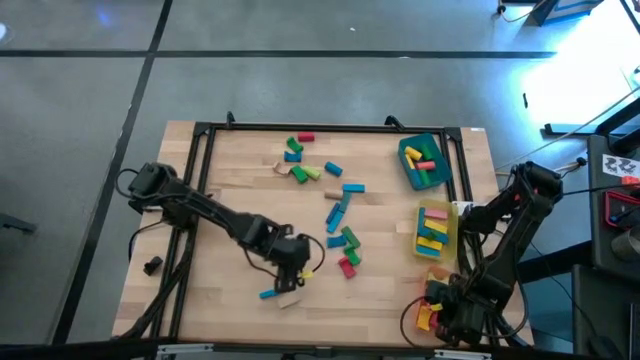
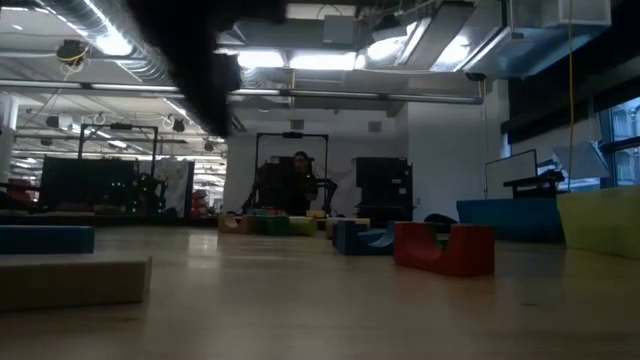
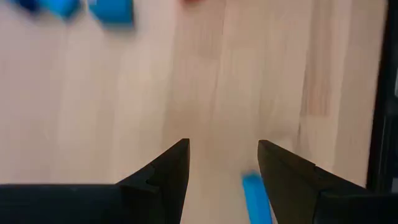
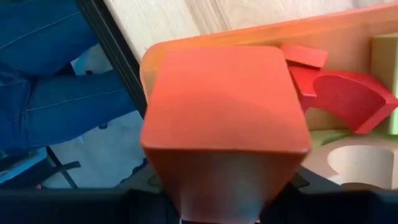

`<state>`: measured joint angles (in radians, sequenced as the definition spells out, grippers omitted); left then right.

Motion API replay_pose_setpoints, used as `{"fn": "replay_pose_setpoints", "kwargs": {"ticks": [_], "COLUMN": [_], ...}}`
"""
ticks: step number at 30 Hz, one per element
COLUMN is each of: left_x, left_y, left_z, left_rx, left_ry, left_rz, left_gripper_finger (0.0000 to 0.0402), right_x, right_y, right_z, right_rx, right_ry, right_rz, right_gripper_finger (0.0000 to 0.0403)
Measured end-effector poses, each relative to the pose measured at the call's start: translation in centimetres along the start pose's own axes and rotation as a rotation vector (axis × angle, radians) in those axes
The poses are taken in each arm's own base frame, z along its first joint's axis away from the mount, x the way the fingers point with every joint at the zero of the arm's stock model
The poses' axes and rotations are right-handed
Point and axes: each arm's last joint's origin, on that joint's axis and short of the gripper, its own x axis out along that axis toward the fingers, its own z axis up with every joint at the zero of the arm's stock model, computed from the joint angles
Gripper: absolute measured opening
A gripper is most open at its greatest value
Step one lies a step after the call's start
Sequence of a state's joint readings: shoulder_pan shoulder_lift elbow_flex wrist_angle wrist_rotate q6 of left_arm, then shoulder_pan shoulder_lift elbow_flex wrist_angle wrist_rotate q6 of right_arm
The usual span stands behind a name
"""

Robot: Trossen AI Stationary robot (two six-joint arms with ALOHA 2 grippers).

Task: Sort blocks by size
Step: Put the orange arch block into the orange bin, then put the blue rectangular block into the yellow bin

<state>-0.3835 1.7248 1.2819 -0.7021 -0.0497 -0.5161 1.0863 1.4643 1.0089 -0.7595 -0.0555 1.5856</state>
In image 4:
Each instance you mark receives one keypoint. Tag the person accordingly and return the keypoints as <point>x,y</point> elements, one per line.
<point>46,93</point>

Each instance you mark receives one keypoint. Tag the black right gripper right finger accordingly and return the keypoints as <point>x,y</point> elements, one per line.
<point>342,208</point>

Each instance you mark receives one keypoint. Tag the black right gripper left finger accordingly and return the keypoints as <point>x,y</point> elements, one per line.
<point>77,208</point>

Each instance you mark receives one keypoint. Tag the black chair base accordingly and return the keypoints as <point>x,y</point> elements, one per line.
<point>62,168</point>

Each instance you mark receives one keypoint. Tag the orange translucent plastic bin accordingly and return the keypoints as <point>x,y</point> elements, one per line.
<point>342,37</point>

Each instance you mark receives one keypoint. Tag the light green wooden arch block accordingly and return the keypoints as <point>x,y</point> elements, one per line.
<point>385,77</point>

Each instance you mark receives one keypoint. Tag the orange wooden block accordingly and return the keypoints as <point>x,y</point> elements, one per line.
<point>224,102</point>

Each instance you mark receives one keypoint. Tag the red wooden arch block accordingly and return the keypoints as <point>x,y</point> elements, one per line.
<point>348,102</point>
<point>304,56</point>

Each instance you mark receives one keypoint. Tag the natural wooden arch block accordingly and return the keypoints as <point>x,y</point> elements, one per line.
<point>315,163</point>

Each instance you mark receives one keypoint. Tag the black aluminium table frame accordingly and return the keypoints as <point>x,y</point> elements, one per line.
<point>112,46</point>

